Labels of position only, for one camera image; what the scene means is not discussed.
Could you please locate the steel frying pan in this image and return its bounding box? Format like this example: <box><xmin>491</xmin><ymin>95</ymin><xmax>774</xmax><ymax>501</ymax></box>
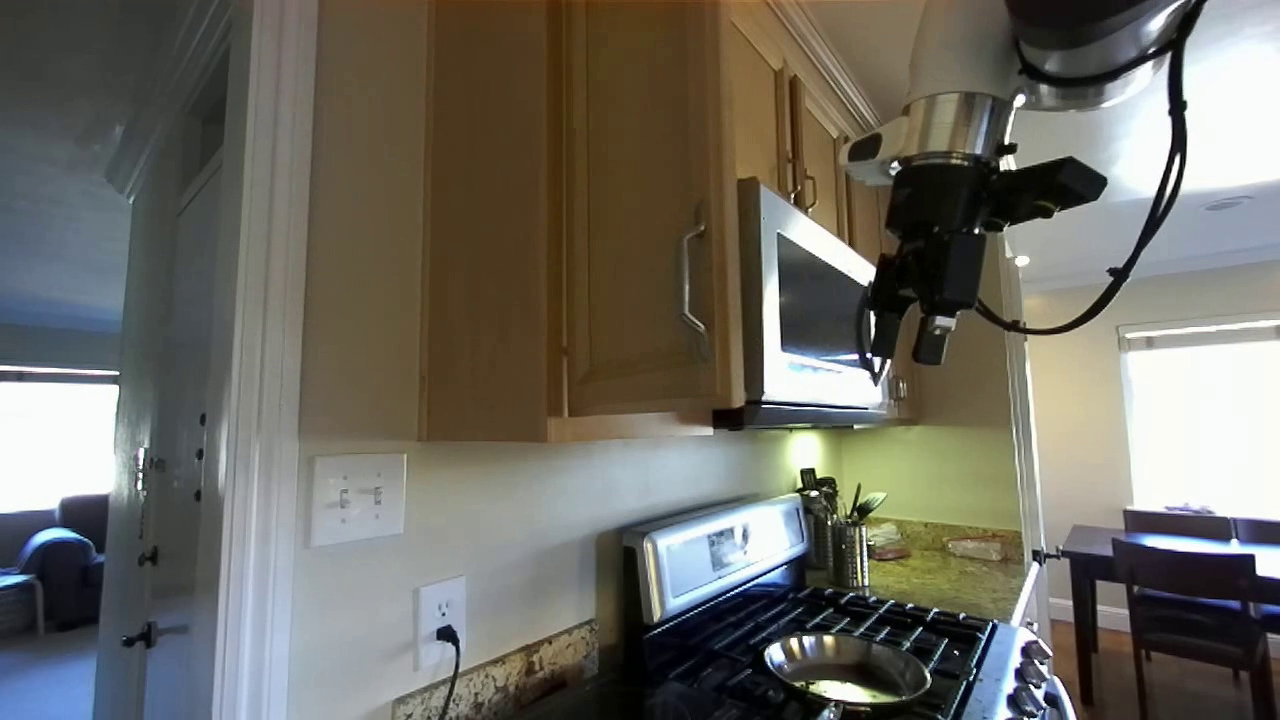
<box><xmin>759</xmin><ymin>629</ymin><xmax>937</xmax><ymax>714</ymax></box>

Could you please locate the stainless steel microwave oven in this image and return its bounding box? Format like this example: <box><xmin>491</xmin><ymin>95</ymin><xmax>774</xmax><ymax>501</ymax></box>
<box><xmin>711</xmin><ymin>178</ymin><xmax>912</xmax><ymax>432</ymax></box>

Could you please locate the dark blue armchair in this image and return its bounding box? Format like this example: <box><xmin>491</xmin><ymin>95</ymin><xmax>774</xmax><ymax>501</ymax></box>
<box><xmin>0</xmin><ymin>491</ymin><xmax>114</xmax><ymax>640</ymax></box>

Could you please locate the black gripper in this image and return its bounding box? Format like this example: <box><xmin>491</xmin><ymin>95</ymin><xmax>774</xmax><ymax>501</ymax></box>
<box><xmin>858</xmin><ymin>156</ymin><xmax>1002</xmax><ymax>372</ymax></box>

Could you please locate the metal tall cupboard door handle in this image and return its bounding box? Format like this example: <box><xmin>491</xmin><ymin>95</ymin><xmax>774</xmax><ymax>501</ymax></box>
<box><xmin>677</xmin><ymin>202</ymin><xmax>714</xmax><ymax>340</ymax></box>

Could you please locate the white wall power outlet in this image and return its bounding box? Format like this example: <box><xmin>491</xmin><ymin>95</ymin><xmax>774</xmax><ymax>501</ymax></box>
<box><xmin>412</xmin><ymin>572</ymin><xmax>473</xmax><ymax>678</ymax></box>

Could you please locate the black power cord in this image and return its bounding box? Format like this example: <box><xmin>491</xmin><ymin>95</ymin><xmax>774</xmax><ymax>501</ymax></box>
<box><xmin>433</xmin><ymin>619</ymin><xmax>468</xmax><ymax>720</ymax></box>

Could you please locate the white light switch plate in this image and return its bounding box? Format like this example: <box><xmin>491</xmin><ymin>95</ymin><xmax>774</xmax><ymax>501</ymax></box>
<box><xmin>308</xmin><ymin>450</ymin><xmax>412</xmax><ymax>554</ymax></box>

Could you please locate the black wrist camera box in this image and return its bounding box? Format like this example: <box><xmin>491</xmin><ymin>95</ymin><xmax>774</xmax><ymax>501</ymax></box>
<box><xmin>989</xmin><ymin>152</ymin><xmax>1112</xmax><ymax>227</ymax></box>

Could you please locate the stainless steel gas stove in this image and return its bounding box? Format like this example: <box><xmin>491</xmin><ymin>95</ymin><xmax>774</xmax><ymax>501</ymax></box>
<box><xmin>614</xmin><ymin>491</ymin><xmax>1078</xmax><ymax>720</ymax></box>

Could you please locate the wooden cupboard cabinet body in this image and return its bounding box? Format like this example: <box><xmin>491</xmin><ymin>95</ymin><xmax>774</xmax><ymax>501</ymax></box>
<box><xmin>295</xmin><ymin>0</ymin><xmax>890</xmax><ymax>450</ymax></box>

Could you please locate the white room door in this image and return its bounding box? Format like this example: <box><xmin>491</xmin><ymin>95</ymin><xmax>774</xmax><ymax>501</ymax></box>
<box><xmin>89</xmin><ymin>35</ymin><xmax>235</xmax><ymax>720</ymax></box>

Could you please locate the dark pepper grinder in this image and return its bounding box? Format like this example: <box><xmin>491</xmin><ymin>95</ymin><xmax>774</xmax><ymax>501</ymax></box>
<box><xmin>795</xmin><ymin>466</ymin><xmax>842</xmax><ymax>582</ymax></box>

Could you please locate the dark wooden dining chair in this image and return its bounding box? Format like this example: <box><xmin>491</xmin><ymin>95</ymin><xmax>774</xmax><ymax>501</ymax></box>
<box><xmin>1119</xmin><ymin>505</ymin><xmax>1280</xmax><ymax>550</ymax></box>
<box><xmin>1108</xmin><ymin>535</ymin><xmax>1280</xmax><ymax>720</ymax></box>

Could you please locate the short wooden cupboard door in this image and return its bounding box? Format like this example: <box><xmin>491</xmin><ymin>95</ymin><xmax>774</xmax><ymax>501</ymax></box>
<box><xmin>721</xmin><ymin>20</ymin><xmax>791</xmax><ymax>203</ymax></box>
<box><xmin>787</xmin><ymin>78</ymin><xmax>852</xmax><ymax>246</ymax></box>

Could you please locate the metal utensil crock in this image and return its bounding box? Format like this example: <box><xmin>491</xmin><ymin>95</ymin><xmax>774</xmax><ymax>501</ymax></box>
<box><xmin>829</xmin><ymin>486</ymin><xmax>890</xmax><ymax>593</ymax></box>

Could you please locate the dark wooden dining table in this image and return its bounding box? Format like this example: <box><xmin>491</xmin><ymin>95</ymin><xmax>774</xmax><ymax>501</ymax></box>
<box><xmin>1061</xmin><ymin>522</ymin><xmax>1280</xmax><ymax>714</ymax></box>

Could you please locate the tall wooden cupboard door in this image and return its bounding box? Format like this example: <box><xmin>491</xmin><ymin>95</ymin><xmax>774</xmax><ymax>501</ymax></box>
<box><xmin>557</xmin><ymin>0</ymin><xmax>737</xmax><ymax>424</ymax></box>

